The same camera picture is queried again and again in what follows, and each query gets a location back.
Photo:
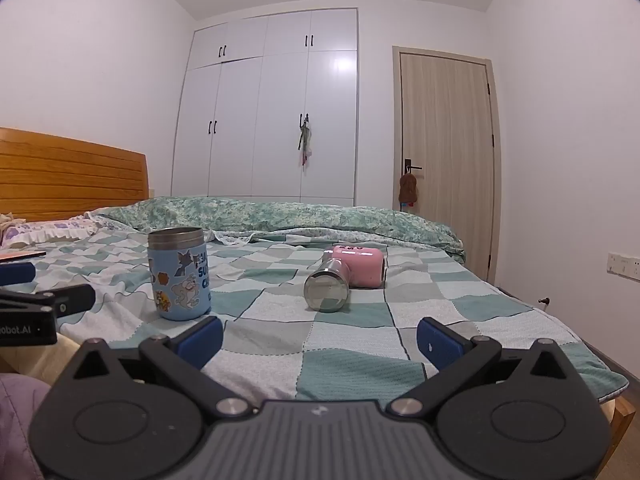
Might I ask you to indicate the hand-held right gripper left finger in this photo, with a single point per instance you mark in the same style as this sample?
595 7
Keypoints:
200 341

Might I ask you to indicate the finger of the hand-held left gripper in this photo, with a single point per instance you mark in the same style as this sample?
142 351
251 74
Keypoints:
70 299
17 274

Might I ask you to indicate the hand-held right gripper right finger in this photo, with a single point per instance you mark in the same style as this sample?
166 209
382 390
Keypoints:
436 342

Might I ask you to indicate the pink steel cup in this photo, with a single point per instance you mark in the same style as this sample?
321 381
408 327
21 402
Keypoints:
327 292

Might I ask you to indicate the blue cartoon cup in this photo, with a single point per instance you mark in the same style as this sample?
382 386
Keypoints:
181 280

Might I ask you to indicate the floral frilled pillow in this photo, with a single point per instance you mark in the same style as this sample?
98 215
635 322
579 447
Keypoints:
45 230

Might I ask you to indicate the checkered bed sheet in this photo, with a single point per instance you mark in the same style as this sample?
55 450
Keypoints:
350 340

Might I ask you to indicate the purple cloth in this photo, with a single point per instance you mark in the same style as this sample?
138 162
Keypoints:
20 420

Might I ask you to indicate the wooden headboard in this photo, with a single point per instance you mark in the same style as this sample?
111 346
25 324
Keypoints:
65 180

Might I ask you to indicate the brown plush toy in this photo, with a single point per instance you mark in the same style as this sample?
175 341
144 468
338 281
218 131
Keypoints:
408 190

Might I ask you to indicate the green floral quilt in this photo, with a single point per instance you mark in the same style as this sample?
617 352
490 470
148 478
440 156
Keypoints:
300 217

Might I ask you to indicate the wooden door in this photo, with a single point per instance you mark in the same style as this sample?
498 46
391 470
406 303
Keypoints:
445 160

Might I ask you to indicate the hanging green pink ornament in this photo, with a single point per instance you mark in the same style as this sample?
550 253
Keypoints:
305 142

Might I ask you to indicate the white wardrobe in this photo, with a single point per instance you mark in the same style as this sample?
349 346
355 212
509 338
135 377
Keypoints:
270 110

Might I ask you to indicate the white wall socket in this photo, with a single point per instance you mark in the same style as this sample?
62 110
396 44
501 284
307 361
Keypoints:
624 265

